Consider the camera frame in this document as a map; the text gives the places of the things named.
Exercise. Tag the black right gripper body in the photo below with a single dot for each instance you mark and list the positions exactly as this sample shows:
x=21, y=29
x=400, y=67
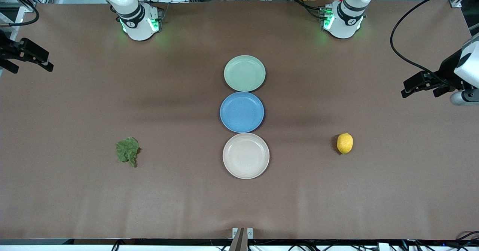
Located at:
x=8, y=50

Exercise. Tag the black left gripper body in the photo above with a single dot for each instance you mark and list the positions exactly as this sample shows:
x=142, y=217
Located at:
x=447, y=72

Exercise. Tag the yellow lemon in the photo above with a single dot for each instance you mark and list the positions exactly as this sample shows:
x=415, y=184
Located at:
x=344, y=143

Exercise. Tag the green lettuce leaf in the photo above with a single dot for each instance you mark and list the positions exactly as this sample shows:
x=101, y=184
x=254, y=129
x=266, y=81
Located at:
x=127, y=150

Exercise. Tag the light green plate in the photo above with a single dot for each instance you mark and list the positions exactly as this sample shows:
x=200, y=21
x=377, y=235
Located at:
x=244, y=73

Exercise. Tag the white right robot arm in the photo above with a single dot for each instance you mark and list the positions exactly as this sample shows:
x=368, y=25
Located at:
x=136, y=26

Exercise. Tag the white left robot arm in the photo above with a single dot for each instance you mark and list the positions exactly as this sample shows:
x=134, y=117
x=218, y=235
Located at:
x=344, y=17

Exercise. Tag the small white box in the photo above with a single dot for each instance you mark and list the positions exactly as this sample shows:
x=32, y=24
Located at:
x=383, y=247

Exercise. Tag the blue plate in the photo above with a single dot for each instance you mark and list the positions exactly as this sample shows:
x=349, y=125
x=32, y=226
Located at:
x=241, y=112

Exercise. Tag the beige plate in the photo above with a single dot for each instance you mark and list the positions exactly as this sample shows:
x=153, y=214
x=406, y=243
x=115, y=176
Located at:
x=246, y=155

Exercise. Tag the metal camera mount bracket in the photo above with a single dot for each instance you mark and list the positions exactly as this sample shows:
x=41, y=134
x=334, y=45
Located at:
x=242, y=239

